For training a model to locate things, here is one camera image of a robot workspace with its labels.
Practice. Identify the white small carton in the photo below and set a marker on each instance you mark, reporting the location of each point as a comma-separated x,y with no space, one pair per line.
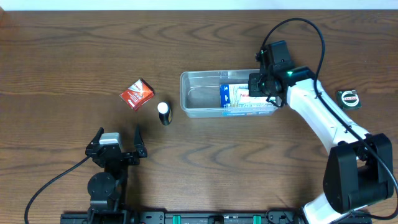
242,99

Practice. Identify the blue fever patch box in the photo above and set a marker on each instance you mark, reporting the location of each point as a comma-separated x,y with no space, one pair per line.
227,91

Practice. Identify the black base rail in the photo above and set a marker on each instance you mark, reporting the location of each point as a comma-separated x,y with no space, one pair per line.
153,217

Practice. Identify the red packet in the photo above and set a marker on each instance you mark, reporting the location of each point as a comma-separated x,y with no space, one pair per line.
137,94

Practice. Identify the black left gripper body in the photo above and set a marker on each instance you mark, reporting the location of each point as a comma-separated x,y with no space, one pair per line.
115,156

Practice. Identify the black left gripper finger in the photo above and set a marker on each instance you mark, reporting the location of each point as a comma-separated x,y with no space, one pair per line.
96,139
138,142

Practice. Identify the green round sachet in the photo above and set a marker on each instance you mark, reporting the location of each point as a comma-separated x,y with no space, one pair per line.
348,99

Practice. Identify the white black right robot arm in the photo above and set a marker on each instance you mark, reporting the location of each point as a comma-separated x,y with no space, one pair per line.
359,170

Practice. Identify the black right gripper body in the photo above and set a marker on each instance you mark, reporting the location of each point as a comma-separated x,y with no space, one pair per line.
256,84

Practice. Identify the clear plastic container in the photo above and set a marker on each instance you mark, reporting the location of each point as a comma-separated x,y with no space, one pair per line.
200,93

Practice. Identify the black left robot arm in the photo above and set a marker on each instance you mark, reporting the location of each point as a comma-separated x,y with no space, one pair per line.
107,189

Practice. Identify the black bottle white cap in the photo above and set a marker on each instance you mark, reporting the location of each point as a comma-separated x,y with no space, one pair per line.
165,113

